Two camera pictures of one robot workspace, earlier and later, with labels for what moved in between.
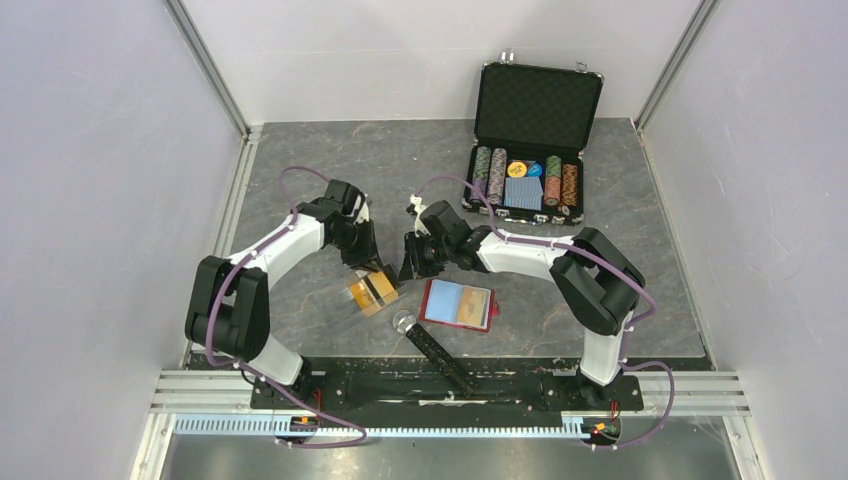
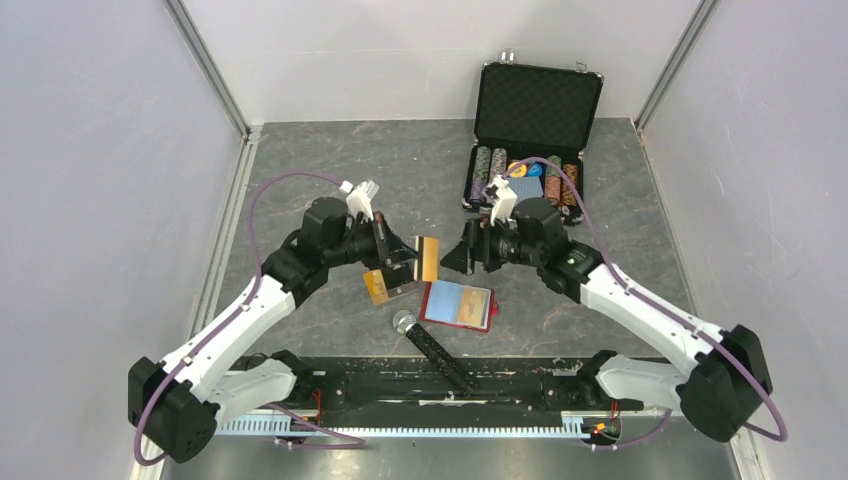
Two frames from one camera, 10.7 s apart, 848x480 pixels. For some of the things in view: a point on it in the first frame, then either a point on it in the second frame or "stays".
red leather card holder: (465, 306) stays
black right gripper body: (427, 255) to (494, 240)
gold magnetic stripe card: (472, 306) stays
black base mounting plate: (445, 384) stays
